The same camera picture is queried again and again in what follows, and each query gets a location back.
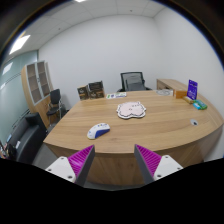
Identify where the blue sign stand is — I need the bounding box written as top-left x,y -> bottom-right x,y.
187,80 -> 198,100

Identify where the black leather sofa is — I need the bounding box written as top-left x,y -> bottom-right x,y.
7,112 -> 48,164

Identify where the round white plate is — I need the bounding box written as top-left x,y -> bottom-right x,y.
156,89 -> 173,96

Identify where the low wooden sideboard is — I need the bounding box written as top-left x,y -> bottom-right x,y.
157,79 -> 187,91

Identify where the white and blue computer mouse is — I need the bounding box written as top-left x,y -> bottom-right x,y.
87,123 -> 110,140

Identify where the silver cable grommet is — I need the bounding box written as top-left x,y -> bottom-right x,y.
190,119 -> 199,126

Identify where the white green leaflet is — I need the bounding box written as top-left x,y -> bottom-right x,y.
106,92 -> 127,99

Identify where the orange wooden box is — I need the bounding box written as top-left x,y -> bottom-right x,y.
174,90 -> 187,99

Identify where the dark box small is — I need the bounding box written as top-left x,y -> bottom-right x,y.
77,86 -> 89,100

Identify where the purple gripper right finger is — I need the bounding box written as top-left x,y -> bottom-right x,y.
134,145 -> 182,184

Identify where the green tissue pack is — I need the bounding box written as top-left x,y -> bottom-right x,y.
193,100 -> 207,110

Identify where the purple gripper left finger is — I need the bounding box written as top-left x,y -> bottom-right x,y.
46,145 -> 95,186

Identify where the black side chair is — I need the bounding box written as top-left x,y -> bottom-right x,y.
46,89 -> 64,118

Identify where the black mesh office chair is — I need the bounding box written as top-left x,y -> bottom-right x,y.
119,72 -> 149,92

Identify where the dark box large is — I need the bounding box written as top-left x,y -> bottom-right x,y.
88,81 -> 104,99

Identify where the wooden bookshelf cabinet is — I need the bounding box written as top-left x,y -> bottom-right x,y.
21,61 -> 53,128

